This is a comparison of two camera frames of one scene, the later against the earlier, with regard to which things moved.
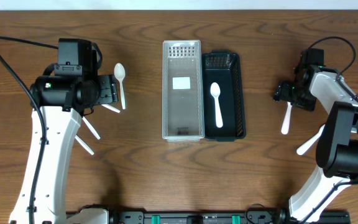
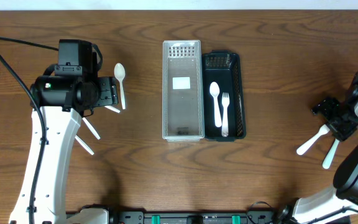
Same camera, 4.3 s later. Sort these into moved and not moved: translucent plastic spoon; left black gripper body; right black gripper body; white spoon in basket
Moved: right black gripper body
Not moved: white spoon in basket; translucent plastic spoon; left black gripper body
